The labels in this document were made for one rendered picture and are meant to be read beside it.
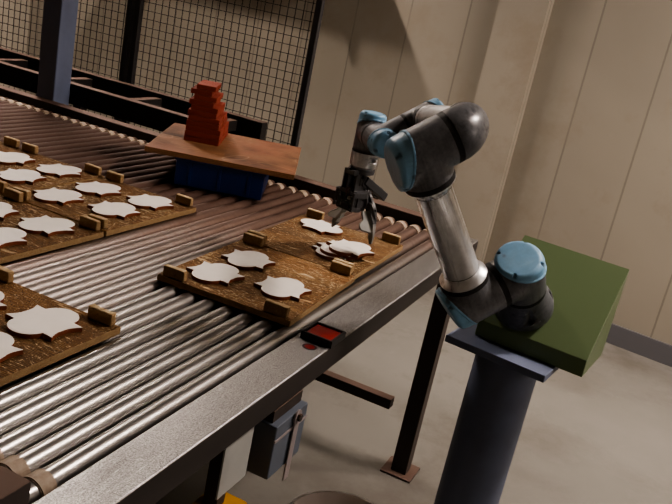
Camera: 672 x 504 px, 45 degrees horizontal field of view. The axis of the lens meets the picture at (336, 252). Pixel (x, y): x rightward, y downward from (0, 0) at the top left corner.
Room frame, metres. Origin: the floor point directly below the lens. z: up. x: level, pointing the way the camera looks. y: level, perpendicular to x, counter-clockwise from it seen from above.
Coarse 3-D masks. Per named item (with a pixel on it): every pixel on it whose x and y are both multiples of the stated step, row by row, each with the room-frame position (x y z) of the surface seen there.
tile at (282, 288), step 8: (264, 280) 1.82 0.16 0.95; (272, 280) 1.83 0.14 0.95; (280, 280) 1.84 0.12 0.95; (288, 280) 1.86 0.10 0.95; (296, 280) 1.87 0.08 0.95; (264, 288) 1.77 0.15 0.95; (272, 288) 1.78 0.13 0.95; (280, 288) 1.79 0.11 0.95; (288, 288) 1.80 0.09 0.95; (296, 288) 1.81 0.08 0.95; (304, 288) 1.82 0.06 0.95; (272, 296) 1.74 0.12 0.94; (280, 296) 1.74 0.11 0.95; (288, 296) 1.75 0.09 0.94; (296, 296) 1.76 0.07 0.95
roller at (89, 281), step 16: (304, 208) 2.67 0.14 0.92; (256, 224) 2.36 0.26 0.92; (208, 240) 2.12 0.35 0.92; (224, 240) 2.18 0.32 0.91; (160, 256) 1.91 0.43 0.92; (176, 256) 1.96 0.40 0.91; (112, 272) 1.74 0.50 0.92; (128, 272) 1.78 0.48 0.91; (48, 288) 1.58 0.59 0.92; (64, 288) 1.60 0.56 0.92; (80, 288) 1.63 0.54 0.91
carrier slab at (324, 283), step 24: (240, 240) 2.12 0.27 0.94; (192, 264) 1.85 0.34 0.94; (288, 264) 2.00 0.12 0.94; (312, 264) 2.04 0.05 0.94; (192, 288) 1.71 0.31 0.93; (216, 288) 1.73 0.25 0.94; (240, 288) 1.76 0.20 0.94; (312, 288) 1.86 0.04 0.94; (336, 288) 1.90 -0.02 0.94; (264, 312) 1.65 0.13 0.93
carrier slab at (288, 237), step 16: (288, 224) 2.37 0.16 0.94; (272, 240) 2.18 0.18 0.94; (288, 240) 2.21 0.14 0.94; (304, 240) 2.24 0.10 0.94; (320, 240) 2.28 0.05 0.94; (336, 240) 2.31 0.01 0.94; (352, 240) 2.34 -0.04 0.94; (368, 240) 2.38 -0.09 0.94; (304, 256) 2.10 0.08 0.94; (368, 256) 2.22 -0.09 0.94; (384, 256) 2.25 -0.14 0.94
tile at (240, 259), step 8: (224, 256) 1.94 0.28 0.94; (232, 256) 1.95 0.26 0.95; (240, 256) 1.96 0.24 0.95; (248, 256) 1.97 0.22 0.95; (256, 256) 1.98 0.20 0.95; (264, 256) 2.00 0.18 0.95; (232, 264) 1.89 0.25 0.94; (240, 264) 1.90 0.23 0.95; (248, 264) 1.91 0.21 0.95; (256, 264) 1.92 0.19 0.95; (264, 264) 1.94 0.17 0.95; (272, 264) 1.96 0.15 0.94
